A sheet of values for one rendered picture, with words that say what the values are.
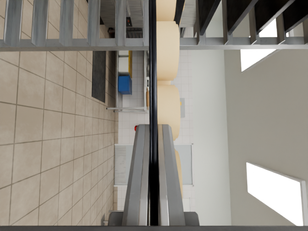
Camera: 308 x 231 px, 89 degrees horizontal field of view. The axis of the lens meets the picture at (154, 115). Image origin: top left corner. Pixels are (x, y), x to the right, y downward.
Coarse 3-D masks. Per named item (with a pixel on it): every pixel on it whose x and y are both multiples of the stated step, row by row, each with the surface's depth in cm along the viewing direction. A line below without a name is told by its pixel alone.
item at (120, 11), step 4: (116, 0) 52; (120, 0) 54; (124, 0) 54; (116, 4) 52; (120, 4) 54; (124, 4) 54; (116, 8) 52; (120, 8) 54; (124, 8) 54; (116, 12) 52; (120, 12) 54; (124, 12) 54; (116, 16) 52; (120, 16) 54; (124, 16) 54; (116, 20) 52; (120, 20) 53; (124, 20) 53; (116, 24) 52; (120, 24) 53; (124, 24) 53; (116, 28) 51; (120, 28) 53; (124, 28) 53; (116, 32) 51; (120, 32) 53; (124, 32) 53; (116, 36) 51; (120, 36) 53; (124, 36) 53; (116, 40) 51; (120, 40) 53; (124, 40) 53; (116, 44) 52; (120, 44) 53; (124, 44) 53
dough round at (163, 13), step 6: (156, 0) 13; (162, 0) 13; (168, 0) 13; (174, 0) 14; (156, 6) 14; (162, 6) 14; (168, 6) 14; (174, 6) 14; (156, 12) 14; (162, 12) 14; (168, 12) 14; (174, 12) 14; (156, 18) 15; (162, 18) 15; (168, 18) 15
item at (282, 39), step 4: (280, 16) 51; (276, 20) 53; (280, 20) 51; (276, 24) 53; (280, 24) 51; (276, 28) 53; (280, 28) 51; (284, 28) 50; (276, 32) 53; (280, 32) 51; (284, 32) 50; (280, 36) 51; (284, 36) 50; (280, 40) 51; (284, 40) 50; (280, 44) 53; (284, 44) 53
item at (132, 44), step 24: (0, 48) 54; (24, 48) 54; (48, 48) 54; (72, 48) 54; (96, 48) 54; (120, 48) 54; (144, 48) 54; (192, 48) 55; (216, 48) 55; (240, 48) 55; (264, 48) 55; (288, 48) 55
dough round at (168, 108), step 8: (160, 88) 13; (168, 88) 13; (176, 88) 13; (160, 96) 12; (168, 96) 12; (176, 96) 12; (160, 104) 12; (168, 104) 12; (176, 104) 12; (160, 112) 12; (168, 112) 12; (176, 112) 12; (160, 120) 12; (168, 120) 12; (176, 120) 12; (176, 128) 12; (176, 136) 13
